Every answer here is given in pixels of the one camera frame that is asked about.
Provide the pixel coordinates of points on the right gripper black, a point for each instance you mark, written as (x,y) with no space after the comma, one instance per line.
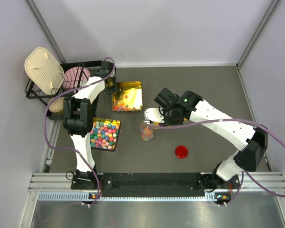
(166,118)

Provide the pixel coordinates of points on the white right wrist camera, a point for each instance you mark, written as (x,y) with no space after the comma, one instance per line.
(154,115)

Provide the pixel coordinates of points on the beige ribbed tray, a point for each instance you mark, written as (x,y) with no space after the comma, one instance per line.
(44,70)

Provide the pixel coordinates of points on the beige round bowl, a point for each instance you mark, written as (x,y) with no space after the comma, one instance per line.
(57,105)

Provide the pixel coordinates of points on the tin with opaque star candies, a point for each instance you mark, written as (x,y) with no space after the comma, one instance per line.
(104,135)

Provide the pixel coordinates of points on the black wire dish rack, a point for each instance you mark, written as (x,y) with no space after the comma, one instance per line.
(34,92)

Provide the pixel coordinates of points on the aluminium frame rail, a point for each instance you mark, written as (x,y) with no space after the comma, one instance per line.
(258,204)

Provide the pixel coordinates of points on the grey slotted cable duct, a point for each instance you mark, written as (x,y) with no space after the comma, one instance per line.
(90,197)

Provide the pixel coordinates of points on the green tin translucent star candies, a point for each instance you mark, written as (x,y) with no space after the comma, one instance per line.
(128,97)

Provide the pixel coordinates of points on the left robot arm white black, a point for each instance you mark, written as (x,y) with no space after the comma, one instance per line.
(78,112)

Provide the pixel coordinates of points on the clear plastic cup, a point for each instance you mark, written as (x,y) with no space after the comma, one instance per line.
(146,132)

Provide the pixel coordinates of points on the orange plastic scoop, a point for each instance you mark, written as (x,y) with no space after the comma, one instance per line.
(155,123)

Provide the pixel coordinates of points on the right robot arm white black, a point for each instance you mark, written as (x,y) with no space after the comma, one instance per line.
(250,142)

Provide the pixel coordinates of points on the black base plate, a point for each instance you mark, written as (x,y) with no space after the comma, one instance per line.
(162,184)

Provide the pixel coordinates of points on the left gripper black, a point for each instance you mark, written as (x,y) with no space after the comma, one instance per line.
(110,86)

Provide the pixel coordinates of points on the pink bowl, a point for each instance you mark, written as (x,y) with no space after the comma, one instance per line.
(74,76)

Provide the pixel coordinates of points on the red round lid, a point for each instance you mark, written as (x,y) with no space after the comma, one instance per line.
(181,152)

